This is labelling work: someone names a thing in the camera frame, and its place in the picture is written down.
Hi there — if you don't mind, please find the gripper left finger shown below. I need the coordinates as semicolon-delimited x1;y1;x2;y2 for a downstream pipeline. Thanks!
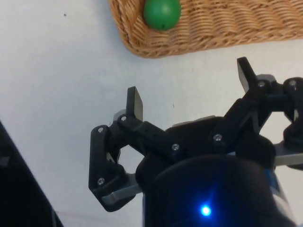
88;86;189;192

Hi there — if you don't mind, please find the black cabinet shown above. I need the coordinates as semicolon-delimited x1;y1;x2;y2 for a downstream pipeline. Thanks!
0;120;65;227

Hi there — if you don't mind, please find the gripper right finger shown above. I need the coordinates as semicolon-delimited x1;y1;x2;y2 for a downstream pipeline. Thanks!
208;57;303;155

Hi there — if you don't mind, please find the green ball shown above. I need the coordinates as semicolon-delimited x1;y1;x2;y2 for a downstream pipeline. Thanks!
143;0;182;32

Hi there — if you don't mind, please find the wicker basket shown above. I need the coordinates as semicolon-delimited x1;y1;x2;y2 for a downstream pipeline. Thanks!
107;0;303;59

